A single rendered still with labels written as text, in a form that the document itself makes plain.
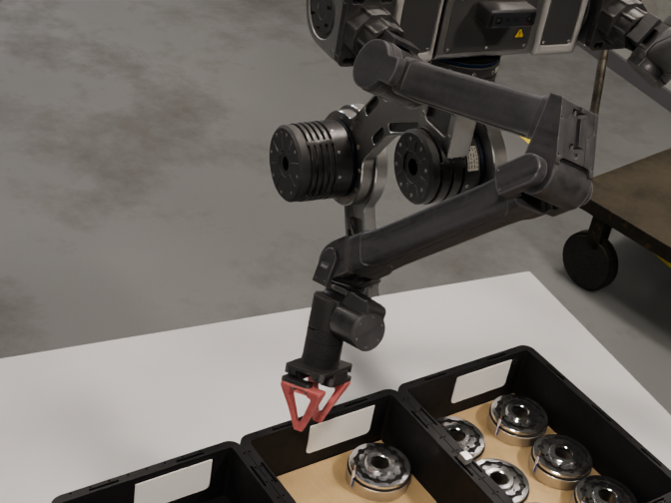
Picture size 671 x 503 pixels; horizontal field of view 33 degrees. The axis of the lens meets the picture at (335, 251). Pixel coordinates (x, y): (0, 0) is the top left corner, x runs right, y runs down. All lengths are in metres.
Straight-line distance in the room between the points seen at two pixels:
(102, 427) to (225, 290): 1.60
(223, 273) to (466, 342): 1.45
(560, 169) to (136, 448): 0.98
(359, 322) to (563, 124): 0.41
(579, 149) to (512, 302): 1.17
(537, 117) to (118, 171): 2.91
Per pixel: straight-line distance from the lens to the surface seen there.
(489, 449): 2.00
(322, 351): 1.68
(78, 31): 5.32
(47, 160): 4.28
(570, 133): 1.44
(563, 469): 1.96
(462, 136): 2.07
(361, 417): 1.88
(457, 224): 1.51
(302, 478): 1.86
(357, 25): 1.78
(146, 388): 2.19
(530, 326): 2.54
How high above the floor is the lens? 2.13
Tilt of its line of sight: 33 degrees down
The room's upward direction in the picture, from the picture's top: 10 degrees clockwise
